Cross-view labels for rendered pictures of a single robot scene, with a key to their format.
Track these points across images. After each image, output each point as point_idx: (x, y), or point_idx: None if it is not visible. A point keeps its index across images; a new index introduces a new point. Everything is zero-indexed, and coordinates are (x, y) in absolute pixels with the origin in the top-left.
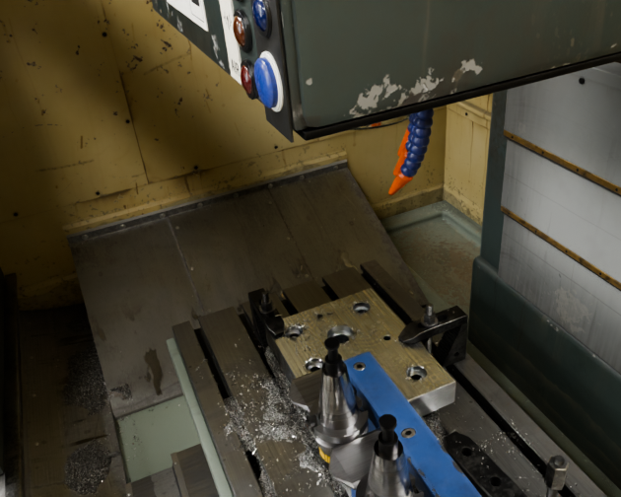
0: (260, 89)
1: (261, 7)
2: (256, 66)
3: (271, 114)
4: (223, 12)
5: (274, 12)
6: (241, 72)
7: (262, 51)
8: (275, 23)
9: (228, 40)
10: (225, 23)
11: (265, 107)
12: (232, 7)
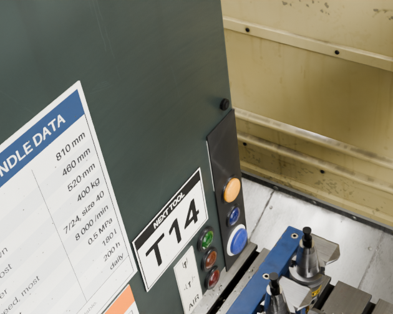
0: (242, 243)
1: (238, 209)
2: (239, 238)
3: (232, 259)
4: (183, 287)
5: (242, 201)
6: (216, 276)
7: (229, 237)
8: (242, 205)
9: (186, 298)
10: (185, 291)
11: (228, 265)
12: (196, 266)
